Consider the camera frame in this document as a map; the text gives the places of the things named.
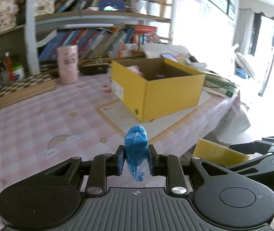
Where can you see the dark brown small box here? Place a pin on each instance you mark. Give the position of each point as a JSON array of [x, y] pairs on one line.
[[94, 69]]

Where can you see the pink cylindrical container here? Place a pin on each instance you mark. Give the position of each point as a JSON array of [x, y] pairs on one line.
[[68, 64]]

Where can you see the blue rectangular tin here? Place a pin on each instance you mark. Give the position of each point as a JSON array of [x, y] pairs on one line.
[[112, 5]]

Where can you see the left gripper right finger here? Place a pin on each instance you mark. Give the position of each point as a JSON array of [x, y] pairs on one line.
[[168, 166]]

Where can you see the red book box set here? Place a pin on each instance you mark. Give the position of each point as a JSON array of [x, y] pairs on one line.
[[144, 29]]

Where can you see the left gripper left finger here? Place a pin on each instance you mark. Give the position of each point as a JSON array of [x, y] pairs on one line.
[[102, 167]]

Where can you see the red white marker pen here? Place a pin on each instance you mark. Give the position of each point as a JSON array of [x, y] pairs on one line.
[[9, 66]]

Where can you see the white bookshelf frame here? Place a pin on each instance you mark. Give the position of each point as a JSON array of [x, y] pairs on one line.
[[49, 22]]

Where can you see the black smartphone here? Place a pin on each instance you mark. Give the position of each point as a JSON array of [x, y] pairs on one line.
[[169, 56]]

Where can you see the white pen holder cup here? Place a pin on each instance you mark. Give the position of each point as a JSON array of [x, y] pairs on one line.
[[153, 9]]

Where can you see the yellow tape roll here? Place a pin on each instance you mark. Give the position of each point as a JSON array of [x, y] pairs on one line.
[[218, 154]]

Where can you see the yellow cardboard box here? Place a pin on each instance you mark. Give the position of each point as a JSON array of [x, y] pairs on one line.
[[165, 87]]

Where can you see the pink checkered tablecloth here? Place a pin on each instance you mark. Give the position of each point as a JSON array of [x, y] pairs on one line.
[[42, 131]]

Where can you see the white green-lid jar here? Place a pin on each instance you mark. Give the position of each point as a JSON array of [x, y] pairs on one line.
[[18, 72]]

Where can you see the white quilted pearl handbag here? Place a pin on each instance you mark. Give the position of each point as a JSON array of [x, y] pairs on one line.
[[43, 7]]

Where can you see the wooden chess board box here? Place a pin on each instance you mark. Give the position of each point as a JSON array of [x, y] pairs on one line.
[[27, 88]]

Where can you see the blue plastic bag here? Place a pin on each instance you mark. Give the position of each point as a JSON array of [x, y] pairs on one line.
[[136, 151]]

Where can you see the pink plush toy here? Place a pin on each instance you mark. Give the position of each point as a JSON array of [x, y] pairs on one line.
[[135, 69]]

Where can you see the orange white small box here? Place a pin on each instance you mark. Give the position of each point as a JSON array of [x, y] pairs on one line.
[[125, 47]]

